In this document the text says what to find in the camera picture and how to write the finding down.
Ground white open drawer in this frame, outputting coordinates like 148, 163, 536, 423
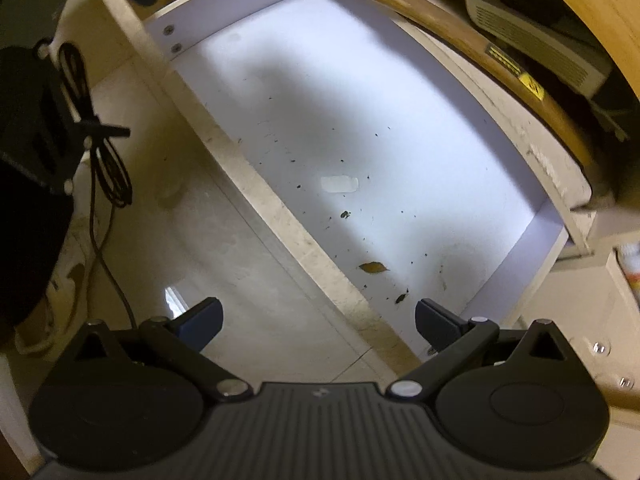
104, 0, 593, 374

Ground black coiled cable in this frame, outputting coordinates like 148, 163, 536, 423
55, 41, 139, 331

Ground wooden hammer handle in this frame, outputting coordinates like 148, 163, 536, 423
374, 0, 615, 209

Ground white router box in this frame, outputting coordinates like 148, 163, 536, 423
464, 0, 613, 98

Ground dry brown leaf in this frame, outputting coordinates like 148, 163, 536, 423
359, 261, 388, 274

